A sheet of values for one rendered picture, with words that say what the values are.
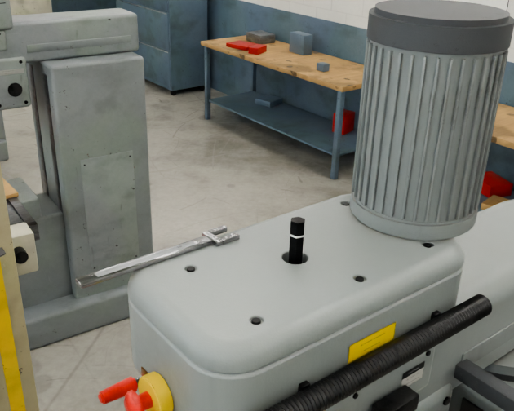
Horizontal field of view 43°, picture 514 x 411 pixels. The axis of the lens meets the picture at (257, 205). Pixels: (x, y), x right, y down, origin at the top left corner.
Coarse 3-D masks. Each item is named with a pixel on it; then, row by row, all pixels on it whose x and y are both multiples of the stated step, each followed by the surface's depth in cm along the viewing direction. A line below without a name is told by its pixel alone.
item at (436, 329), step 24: (432, 312) 94; (456, 312) 94; (480, 312) 96; (408, 336) 89; (432, 336) 90; (360, 360) 84; (384, 360) 84; (408, 360) 88; (312, 384) 80; (336, 384) 80; (360, 384) 82; (288, 408) 76; (312, 408) 77
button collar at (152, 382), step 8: (144, 376) 83; (152, 376) 83; (160, 376) 83; (144, 384) 83; (152, 384) 81; (160, 384) 82; (152, 392) 81; (160, 392) 81; (168, 392) 81; (160, 400) 81; (168, 400) 81; (152, 408) 83; (160, 408) 81; (168, 408) 81
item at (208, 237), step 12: (216, 228) 96; (192, 240) 93; (204, 240) 93; (216, 240) 93; (228, 240) 94; (156, 252) 90; (168, 252) 90; (180, 252) 90; (120, 264) 86; (132, 264) 86; (144, 264) 87; (84, 276) 83; (96, 276) 84; (108, 276) 84
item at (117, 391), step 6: (126, 378) 94; (132, 378) 93; (138, 378) 94; (114, 384) 93; (120, 384) 92; (126, 384) 93; (132, 384) 93; (102, 390) 92; (108, 390) 91; (114, 390) 92; (120, 390) 92; (126, 390) 92; (102, 396) 91; (108, 396) 91; (114, 396) 91; (120, 396) 92; (102, 402) 91; (108, 402) 91
